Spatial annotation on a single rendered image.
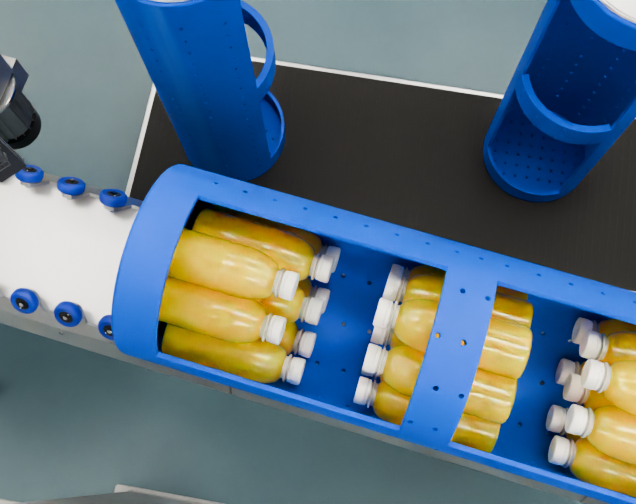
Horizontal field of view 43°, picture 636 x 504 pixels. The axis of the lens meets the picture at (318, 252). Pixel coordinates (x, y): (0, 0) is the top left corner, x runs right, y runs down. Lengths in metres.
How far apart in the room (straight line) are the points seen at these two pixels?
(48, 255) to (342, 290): 0.50
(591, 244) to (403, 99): 0.65
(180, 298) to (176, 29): 0.57
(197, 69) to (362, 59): 0.99
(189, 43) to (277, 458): 1.16
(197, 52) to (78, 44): 1.14
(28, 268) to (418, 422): 0.71
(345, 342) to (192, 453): 1.05
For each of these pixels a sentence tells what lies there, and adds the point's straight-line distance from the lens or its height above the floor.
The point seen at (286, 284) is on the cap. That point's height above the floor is 1.17.
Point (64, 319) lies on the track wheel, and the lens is 1.34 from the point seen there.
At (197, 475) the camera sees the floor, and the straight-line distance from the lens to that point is 2.24.
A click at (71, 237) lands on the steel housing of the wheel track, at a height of 0.93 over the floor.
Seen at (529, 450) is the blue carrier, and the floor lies 1.00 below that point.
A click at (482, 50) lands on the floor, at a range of 2.58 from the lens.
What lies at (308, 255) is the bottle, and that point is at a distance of 1.12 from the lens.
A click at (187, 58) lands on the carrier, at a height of 0.84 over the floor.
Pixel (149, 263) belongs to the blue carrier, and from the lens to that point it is 1.04.
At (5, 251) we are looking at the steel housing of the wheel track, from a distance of 1.44.
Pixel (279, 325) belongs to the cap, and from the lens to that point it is 1.10.
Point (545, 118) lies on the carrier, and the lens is 1.82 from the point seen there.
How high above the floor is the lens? 2.21
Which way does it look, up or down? 75 degrees down
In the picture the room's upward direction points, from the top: 4 degrees counter-clockwise
